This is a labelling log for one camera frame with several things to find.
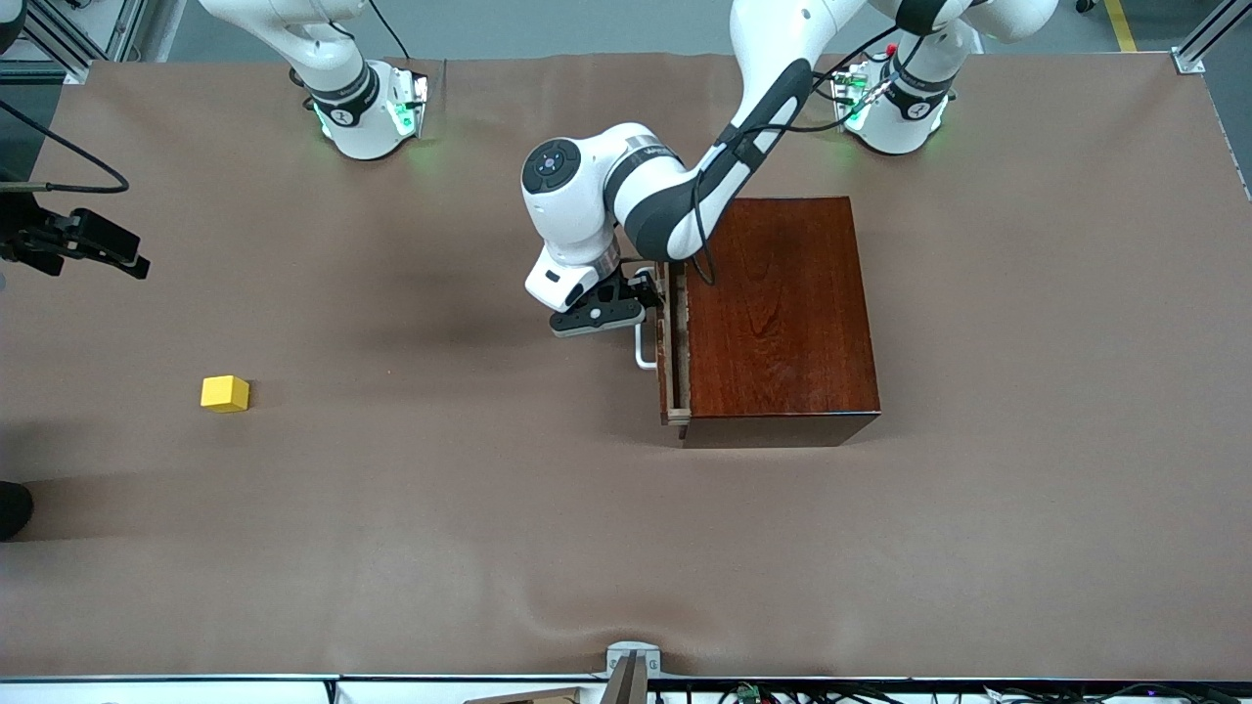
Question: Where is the white drawer handle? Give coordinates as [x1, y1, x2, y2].
[634, 264, 668, 372]

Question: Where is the wooden drawer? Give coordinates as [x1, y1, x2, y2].
[655, 259, 693, 425]

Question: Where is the yellow block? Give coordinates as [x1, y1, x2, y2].
[201, 375, 250, 414]

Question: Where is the dark brown wooden cabinet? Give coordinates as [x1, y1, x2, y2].
[680, 196, 882, 450]

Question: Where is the black round object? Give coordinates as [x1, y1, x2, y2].
[0, 481, 35, 542]

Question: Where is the brown table mat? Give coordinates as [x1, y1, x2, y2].
[0, 51, 1252, 681]

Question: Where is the brown cardboard piece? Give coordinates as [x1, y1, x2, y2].
[465, 687, 589, 704]

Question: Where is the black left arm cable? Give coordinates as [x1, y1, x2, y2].
[690, 0, 965, 287]

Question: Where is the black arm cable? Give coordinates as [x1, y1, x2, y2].
[0, 101, 132, 194]
[690, 0, 965, 287]

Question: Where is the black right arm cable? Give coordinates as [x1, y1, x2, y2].
[0, 101, 132, 194]

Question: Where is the aluminium frame profile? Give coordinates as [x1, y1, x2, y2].
[20, 0, 150, 85]
[1174, 0, 1252, 75]

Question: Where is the black base cable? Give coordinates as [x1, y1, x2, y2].
[367, 0, 413, 63]

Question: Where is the grey metal bracket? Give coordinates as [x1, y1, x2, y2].
[604, 640, 663, 704]

